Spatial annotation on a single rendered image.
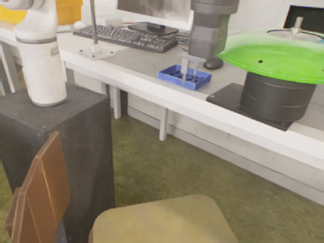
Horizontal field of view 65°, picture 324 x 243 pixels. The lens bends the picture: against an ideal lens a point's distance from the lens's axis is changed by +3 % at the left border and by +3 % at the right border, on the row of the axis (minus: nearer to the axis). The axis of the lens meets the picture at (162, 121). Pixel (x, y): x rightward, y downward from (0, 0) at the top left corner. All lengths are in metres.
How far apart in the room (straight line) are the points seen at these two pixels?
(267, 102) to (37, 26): 0.56
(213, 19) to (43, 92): 0.50
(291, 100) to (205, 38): 0.26
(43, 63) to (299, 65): 0.57
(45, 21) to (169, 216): 0.59
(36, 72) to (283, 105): 0.59
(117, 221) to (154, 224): 0.10
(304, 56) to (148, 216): 0.53
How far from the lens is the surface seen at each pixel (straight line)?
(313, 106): 0.76
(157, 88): 0.73
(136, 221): 0.72
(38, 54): 0.71
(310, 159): 0.70
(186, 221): 0.73
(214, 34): 0.42
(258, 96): 0.59
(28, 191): 0.45
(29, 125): 0.70
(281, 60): 0.50
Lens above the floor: 1.20
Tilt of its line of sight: 32 degrees down
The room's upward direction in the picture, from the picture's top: 4 degrees clockwise
